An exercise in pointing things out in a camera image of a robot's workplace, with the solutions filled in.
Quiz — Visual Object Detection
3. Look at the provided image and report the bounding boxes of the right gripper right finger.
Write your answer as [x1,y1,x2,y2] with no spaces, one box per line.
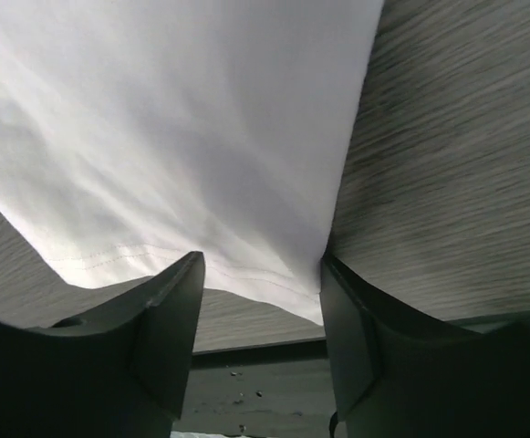
[320,255,530,437]

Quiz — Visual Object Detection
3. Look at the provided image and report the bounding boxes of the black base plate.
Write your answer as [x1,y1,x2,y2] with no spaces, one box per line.
[173,339,336,437]

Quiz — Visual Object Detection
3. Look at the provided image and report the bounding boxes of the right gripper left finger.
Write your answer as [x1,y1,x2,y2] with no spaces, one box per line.
[0,252,205,437]

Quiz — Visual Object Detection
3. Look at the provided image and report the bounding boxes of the white t shirt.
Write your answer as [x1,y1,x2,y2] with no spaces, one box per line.
[0,1,383,323]

